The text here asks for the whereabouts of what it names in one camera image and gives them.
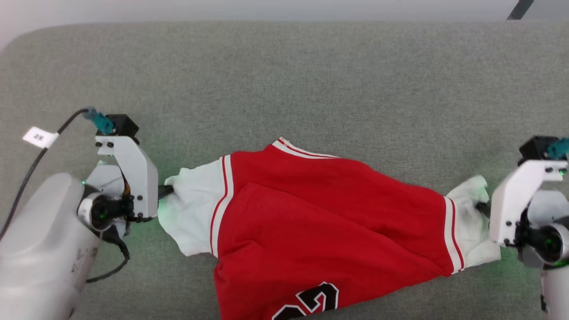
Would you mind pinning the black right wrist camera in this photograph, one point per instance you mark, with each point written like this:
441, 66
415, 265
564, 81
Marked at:
535, 149

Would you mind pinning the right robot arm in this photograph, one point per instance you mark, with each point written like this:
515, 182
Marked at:
555, 293

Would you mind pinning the dark grey pole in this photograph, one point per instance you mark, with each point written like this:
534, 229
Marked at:
520, 9

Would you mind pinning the red and white jersey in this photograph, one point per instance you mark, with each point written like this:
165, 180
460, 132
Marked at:
333, 213

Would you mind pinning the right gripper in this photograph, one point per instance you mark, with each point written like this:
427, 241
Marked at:
511, 200

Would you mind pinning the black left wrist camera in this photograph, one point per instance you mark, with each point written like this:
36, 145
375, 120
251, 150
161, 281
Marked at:
122, 126

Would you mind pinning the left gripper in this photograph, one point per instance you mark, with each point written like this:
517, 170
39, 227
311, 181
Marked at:
135, 178

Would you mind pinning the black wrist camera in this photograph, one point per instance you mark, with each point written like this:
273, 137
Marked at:
535, 149
122, 126

